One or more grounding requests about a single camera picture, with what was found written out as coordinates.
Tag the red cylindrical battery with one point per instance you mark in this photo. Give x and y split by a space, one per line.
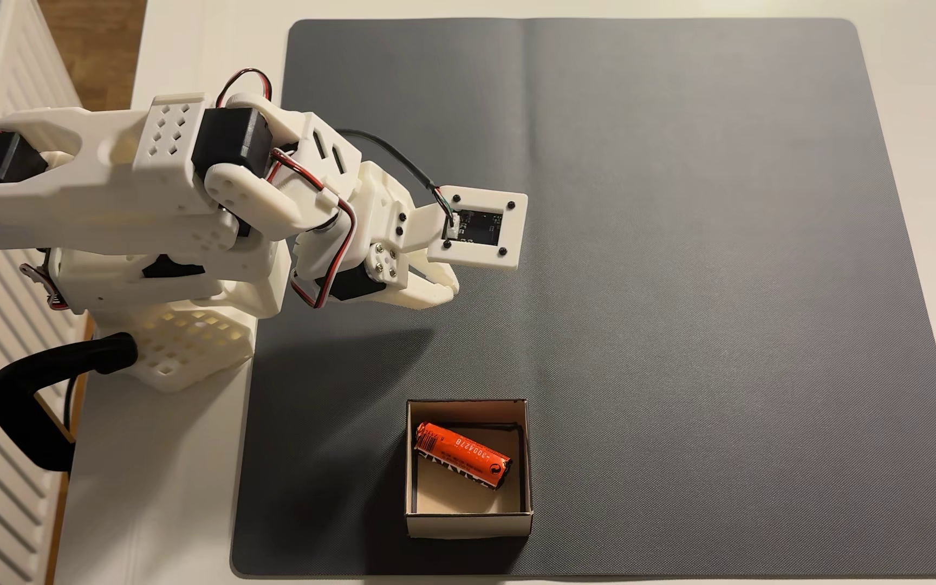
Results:
464 455

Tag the small open cardboard box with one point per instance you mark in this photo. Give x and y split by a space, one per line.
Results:
468 524

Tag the grey rubber mat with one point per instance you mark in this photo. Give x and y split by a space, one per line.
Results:
720 325

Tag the black table clamp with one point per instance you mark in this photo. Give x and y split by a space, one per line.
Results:
17 398

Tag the white framed camera module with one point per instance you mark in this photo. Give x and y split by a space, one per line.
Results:
509 252

